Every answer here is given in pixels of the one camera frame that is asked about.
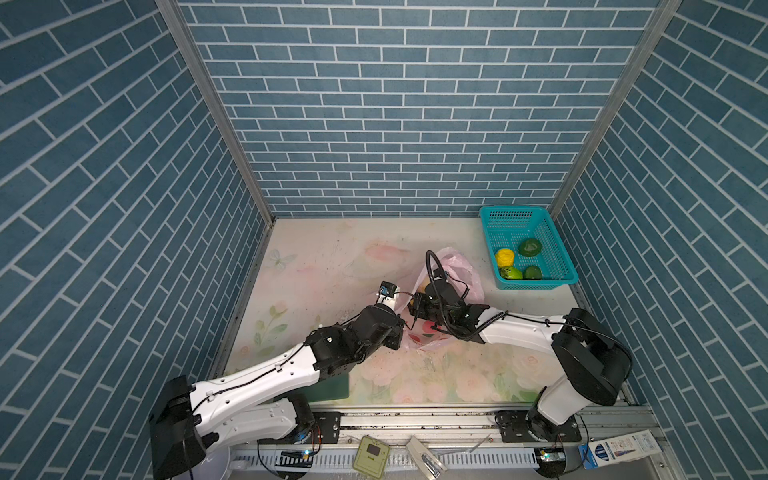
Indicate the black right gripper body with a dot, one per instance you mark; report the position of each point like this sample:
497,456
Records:
423,309

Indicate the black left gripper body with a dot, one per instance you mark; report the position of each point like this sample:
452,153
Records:
391,339

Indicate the pink plastic bag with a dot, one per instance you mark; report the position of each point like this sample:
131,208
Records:
418,334

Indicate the green apple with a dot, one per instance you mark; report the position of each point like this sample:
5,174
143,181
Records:
511,273

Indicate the yellow lemon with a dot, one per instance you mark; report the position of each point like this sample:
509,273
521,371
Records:
504,258

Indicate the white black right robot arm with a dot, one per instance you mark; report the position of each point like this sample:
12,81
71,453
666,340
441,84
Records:
594,363

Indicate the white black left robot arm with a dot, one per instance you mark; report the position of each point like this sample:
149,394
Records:
191,422

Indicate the beige potato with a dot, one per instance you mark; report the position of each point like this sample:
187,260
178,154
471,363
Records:
422,286

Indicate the teal plastic basket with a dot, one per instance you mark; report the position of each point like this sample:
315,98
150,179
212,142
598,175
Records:
508,226

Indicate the green timer device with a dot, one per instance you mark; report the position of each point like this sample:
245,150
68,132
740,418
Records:
371,457

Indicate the grey remote device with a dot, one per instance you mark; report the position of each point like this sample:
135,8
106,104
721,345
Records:
425,460

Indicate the white blue box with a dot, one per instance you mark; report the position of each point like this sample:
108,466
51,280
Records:
620,449

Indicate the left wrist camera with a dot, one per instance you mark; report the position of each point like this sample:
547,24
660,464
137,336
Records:
387,295

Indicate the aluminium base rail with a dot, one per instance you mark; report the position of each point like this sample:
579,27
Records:
461,438

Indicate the aluminium corner post right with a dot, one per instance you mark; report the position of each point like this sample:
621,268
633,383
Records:
657,24

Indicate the aluminium corner post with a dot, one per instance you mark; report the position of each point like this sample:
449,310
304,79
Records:
180,32
657,24

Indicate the aluminium corner post left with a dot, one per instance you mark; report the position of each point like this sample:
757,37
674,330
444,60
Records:
180,32

